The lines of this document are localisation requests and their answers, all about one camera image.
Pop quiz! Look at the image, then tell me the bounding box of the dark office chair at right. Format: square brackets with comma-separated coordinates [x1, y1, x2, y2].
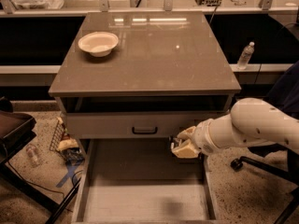
[231, 61, 299, 224]

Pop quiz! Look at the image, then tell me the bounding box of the black chair at left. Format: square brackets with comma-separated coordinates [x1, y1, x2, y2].
[0, 97, 59, 213]

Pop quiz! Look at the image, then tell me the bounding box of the closed grey upper drawer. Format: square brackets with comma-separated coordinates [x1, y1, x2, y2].
[62, 111, 226, 139]

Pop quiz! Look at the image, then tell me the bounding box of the clear water bottle on ledge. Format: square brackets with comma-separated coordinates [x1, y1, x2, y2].
[237, 41, 255, 70]

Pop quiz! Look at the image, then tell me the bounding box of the clear bottle on floor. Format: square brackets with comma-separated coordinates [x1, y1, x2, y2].
[26, 144, 42, 167]

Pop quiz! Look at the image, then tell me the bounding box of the black drawer handle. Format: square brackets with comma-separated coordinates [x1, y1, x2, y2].
[132, 127, 158, 135]

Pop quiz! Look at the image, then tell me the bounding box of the open grey middle drawer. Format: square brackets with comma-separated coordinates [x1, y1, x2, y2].
[72, 138, 221, 224]

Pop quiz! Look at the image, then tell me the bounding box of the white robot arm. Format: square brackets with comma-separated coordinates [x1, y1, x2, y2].
[171, 98, 299, 159]

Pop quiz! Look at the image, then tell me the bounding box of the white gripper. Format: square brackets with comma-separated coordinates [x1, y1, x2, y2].
[171, 119, 216, 160]

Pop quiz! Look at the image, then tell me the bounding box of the wire basket with snacks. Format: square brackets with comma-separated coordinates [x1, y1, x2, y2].
[50, 117, 84, 162]

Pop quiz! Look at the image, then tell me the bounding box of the grey drawer cabinet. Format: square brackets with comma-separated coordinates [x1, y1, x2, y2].
[48, 10, 242, 224]

